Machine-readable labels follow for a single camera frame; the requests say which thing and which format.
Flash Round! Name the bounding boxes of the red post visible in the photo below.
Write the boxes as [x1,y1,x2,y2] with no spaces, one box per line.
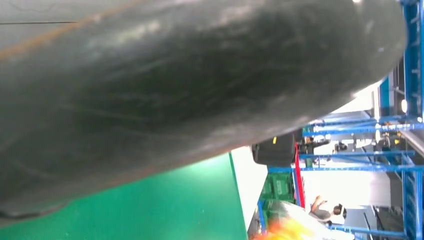
[294,142,306,210]

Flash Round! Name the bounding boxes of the person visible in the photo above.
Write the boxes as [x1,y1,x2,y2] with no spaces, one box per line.
[309,195,348,226]

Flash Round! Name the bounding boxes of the blue metal shelf rack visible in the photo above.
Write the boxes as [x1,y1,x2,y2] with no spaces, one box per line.
[257,0,424,240]

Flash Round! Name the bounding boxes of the green table mat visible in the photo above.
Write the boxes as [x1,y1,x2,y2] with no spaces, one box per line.
[0,152,249,240]

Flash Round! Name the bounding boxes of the white table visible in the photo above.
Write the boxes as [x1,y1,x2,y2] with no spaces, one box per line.
[230,145,269,233]

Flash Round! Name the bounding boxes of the orange bottle with clear cap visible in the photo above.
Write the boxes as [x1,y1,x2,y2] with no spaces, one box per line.
[251,200,357,240]

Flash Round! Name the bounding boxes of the green plastic crate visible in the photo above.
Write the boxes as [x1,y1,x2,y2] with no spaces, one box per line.
[258,172,297,226]

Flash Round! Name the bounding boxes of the black bag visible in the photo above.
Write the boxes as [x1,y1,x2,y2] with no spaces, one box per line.
[251,129,304,168]

